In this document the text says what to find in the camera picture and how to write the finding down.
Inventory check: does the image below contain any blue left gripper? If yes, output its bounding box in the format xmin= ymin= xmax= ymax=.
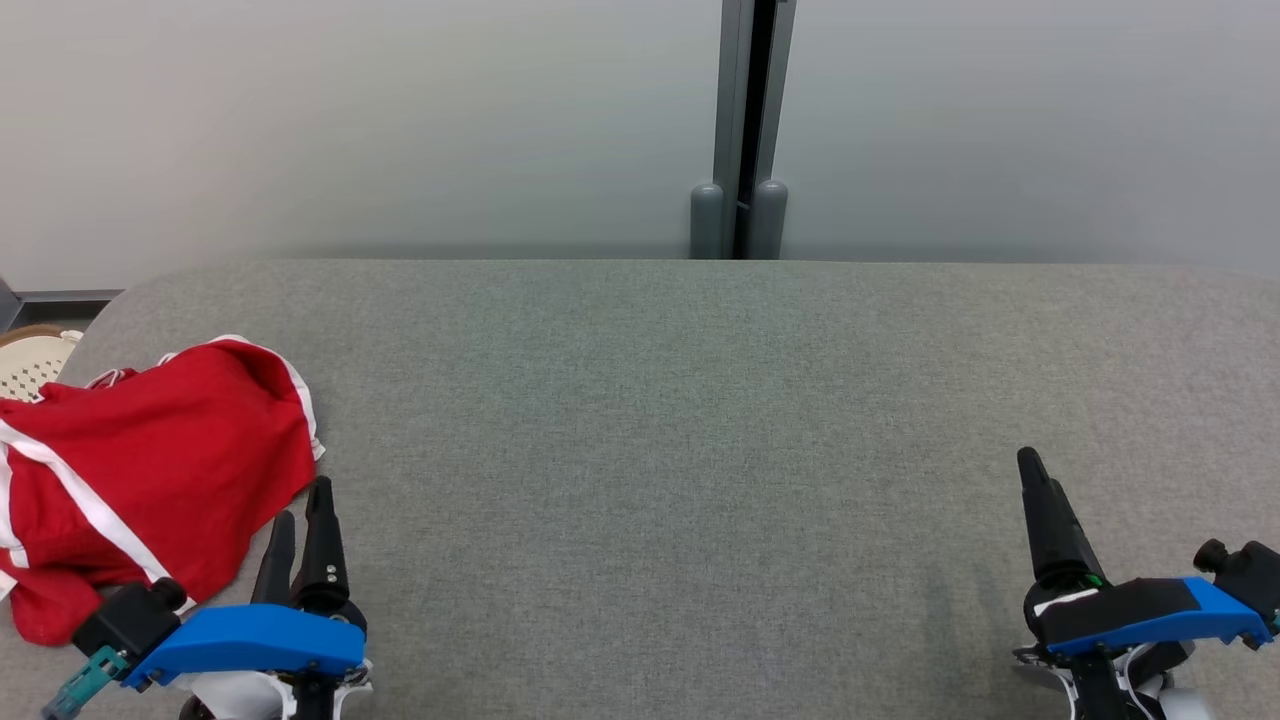
xmin=122 ymin=476 xmax=369 ymax=693

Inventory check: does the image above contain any dark grey baseboard strip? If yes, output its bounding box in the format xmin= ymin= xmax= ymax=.
xmin=0 ymin=278 xmax=127 ymax=333

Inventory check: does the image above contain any red and white basketball jersey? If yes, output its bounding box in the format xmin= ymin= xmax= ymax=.
xmin=0 ymin=335 xmax=326 ymax=647

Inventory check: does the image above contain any grey metal partition post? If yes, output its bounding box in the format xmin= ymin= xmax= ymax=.
xmin=688 ymin=0 xmax=799 ymax=261

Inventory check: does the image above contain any cream perforated laundry basket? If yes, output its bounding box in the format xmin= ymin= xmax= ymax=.
xmin=0 ymin=323 xmax=87 ymax=404

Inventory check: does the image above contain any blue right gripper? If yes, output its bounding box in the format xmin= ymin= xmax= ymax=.
xmin=1016 ymin=447 xmax=1273 ymax=662

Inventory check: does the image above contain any teal left camera connector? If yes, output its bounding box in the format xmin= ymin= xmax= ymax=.
xmin=42 ymin=645 xmax=132 ymax=720

